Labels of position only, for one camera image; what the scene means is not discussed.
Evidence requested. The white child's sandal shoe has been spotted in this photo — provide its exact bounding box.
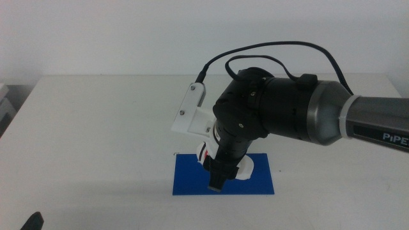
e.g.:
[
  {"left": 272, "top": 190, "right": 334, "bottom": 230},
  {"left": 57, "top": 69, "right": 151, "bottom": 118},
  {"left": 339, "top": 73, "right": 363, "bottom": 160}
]
[{"left": 196, "top": 142, "right": 256, "bottom": 181}]

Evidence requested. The blue rectangular mat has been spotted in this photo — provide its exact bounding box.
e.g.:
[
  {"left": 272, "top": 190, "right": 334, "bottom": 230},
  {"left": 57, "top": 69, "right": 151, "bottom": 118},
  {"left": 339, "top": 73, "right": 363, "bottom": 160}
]
[{"left": 172, "top": 153, "right": 275, "bottom": 196}]

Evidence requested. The short black looped cable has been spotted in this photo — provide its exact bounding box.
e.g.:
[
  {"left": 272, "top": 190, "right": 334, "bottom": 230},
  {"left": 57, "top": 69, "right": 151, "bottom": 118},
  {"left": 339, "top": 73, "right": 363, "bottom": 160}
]
[{"left": 224, "top": 54, "right": 300, "bottom": 82}]

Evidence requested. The long black camera cable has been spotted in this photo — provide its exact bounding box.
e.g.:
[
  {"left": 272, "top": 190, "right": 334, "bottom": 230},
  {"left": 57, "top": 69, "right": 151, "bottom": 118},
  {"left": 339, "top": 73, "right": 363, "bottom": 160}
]
[{"left": 194, "top": 40, "right": 355, "bottom": 96}]

